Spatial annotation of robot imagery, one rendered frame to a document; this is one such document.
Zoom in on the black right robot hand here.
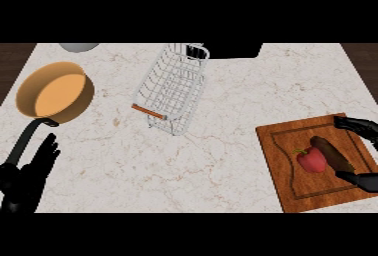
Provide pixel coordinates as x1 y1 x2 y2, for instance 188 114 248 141
332 115 378 193

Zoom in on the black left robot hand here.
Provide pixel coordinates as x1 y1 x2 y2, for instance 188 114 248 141
0 132 62 214

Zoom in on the brown sweet potato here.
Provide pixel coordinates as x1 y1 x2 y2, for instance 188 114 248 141
309 135 356 173

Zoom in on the brown wooden cutting board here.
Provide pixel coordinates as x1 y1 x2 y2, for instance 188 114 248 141
254 112 378 214

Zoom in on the red bell pepper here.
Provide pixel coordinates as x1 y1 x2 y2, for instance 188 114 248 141
292 146 328 174

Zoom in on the black appliance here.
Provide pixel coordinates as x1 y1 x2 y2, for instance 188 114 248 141
201 43 264 60

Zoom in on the grey round bowl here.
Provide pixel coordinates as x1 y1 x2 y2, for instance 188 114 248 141
58 43 100 54

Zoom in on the orange saucepan with black handle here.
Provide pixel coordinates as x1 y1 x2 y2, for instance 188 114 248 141
4 61 96 167

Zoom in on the white wire tiered basket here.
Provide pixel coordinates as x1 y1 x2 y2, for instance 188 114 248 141
130 43 211 137

